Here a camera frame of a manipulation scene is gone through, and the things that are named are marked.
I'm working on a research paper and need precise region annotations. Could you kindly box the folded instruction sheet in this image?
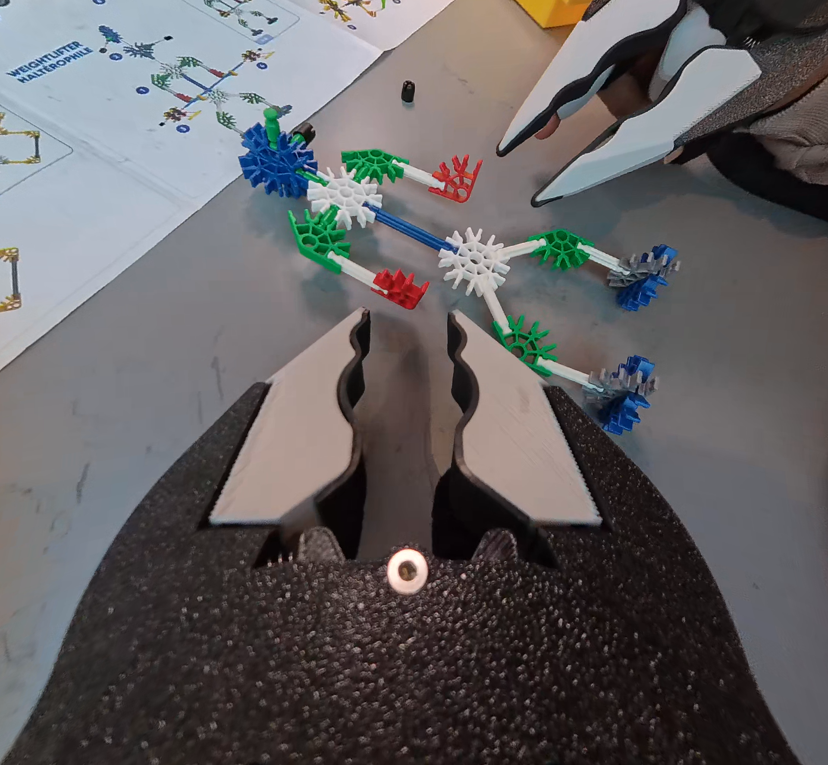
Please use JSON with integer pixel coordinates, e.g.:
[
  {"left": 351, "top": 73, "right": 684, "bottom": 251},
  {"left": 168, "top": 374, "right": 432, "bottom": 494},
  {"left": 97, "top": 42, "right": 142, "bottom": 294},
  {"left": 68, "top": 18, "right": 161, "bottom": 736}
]
[{"left": 0, "top": 0, "right": 486, "bottom": 368}]

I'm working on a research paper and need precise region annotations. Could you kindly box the grey desk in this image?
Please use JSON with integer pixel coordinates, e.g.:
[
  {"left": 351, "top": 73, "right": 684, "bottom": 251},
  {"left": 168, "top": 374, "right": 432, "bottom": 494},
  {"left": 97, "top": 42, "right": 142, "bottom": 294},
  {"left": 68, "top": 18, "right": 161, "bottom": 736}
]
[{"left": 0, "top": 0, "right": 828, "bottom": 765}]

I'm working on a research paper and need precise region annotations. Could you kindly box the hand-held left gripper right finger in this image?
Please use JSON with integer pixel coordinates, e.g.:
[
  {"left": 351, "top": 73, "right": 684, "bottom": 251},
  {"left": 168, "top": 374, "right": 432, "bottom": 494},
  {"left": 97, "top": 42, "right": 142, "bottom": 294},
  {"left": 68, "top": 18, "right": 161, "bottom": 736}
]
[{"left": 431, "top": 311, "right": 605, "bottom": 560}]

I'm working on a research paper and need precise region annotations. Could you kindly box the person's right forearm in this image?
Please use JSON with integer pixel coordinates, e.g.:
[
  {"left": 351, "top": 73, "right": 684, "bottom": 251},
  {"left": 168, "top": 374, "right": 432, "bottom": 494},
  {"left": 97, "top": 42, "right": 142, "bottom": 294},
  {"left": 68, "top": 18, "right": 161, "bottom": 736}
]
[{"left": 750, "top": 89, "right": 828, "bottom": 187}]

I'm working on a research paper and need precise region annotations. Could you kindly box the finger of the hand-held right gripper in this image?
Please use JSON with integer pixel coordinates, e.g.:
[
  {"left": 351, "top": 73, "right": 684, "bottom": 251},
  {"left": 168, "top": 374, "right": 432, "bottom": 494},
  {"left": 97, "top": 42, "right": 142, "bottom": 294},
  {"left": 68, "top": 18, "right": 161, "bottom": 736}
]
[
  {"left": 496, "top": 0, "right": 689, "bottom": 158},
  {"left": 530, "top": 46, "right": 764, "bottom": 208}
]

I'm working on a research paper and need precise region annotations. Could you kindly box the grey snowflake toy connector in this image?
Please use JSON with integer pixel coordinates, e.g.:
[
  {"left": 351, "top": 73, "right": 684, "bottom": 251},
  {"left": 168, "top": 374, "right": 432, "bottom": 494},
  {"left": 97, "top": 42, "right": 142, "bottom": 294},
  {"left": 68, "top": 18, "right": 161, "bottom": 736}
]
[
  {"left": 607, "top": 253, "right": 656, "bottom": 288},
  {"left": 582, "top": 369, "right": 630, "bottom": 405}
]

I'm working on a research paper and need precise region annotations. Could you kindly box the person's right hand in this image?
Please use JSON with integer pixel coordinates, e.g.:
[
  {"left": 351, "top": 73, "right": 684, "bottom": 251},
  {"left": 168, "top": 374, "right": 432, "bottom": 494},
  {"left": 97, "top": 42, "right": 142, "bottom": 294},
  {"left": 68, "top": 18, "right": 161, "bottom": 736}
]
[{"left": 536, "top": 59, "right": 654, "bottom": 141}]

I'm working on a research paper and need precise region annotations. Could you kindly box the construction toy figure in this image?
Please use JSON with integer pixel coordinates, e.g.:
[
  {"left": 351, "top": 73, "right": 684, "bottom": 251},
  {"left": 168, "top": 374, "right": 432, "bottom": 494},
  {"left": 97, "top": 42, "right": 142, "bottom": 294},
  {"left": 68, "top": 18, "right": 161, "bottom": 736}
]
[{"left": 238, "top": 107, "right": 612, "bottom": 391}]

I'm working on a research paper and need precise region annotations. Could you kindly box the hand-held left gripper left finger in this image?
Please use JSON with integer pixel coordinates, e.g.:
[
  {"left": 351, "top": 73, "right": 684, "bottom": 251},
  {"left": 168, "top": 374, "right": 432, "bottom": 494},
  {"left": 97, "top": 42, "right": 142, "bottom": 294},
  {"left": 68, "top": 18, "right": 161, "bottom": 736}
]
[{"left": 208, "top": 307, "right": 372, "bottom": 560}]

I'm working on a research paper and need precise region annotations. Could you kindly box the red toy connector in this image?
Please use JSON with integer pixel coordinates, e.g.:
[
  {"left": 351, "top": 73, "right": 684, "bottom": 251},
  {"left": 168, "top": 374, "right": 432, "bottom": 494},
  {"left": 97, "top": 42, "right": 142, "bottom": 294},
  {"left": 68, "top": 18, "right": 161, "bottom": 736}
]
[
  {"left": 372, "top": 268, "right": 430, "bottom": 310},
  {"left": 428, "top": 157, "right": 485, "bottom": 202}
]

